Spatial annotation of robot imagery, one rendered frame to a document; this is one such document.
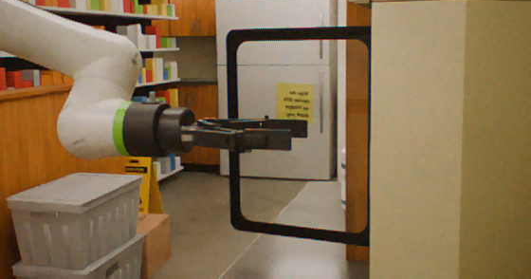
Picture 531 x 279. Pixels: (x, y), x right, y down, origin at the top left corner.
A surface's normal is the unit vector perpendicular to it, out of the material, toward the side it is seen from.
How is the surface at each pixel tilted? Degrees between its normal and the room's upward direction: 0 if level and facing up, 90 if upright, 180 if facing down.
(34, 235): 96
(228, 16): 90
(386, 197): 90
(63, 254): 96
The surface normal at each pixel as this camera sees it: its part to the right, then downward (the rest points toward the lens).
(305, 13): -0.28, 0.14
